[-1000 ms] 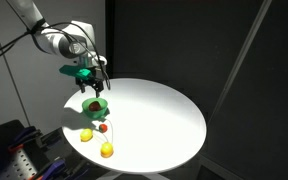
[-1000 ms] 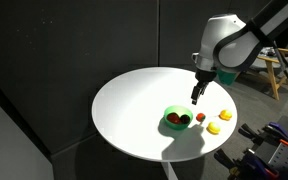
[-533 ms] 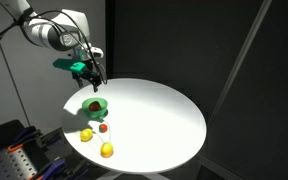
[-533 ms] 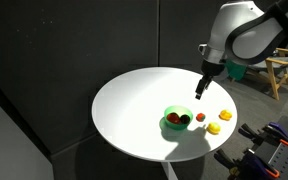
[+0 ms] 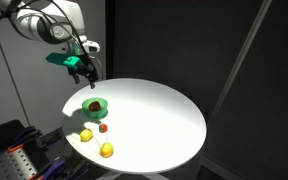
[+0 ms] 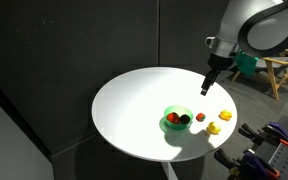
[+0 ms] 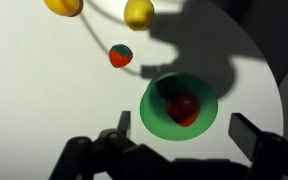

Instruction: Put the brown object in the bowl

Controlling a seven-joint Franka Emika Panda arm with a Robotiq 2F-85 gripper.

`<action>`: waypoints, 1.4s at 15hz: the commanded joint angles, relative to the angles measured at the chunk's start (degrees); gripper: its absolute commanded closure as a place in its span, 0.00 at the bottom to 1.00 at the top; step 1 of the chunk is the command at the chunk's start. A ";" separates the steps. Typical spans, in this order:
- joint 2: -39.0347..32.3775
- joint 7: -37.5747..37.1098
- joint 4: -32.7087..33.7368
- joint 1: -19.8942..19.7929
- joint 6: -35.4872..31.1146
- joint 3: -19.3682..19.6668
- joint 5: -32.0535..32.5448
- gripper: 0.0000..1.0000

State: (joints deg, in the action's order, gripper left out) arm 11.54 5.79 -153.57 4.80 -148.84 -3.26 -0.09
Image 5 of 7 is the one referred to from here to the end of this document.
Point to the purple orange spring clamp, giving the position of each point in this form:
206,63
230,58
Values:
52,166
24,135

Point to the yellow orange toy fruit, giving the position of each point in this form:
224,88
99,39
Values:
106,149

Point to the white table pedestal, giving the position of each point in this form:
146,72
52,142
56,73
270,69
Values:
134,176

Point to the green plastic bowl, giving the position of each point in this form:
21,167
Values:
88,113

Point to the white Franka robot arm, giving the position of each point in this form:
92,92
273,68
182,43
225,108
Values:
47,23

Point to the perforated metal plate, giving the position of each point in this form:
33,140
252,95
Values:
15,163

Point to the dark brown toy ball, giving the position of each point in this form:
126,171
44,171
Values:
93,106

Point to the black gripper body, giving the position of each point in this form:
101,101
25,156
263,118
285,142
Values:
85,69

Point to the black clamp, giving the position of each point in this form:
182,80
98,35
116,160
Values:
79,170
52,137

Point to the yellow toy lemon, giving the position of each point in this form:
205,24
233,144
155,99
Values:
86,135

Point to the small red green strawberry toy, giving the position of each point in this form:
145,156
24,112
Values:
103,128

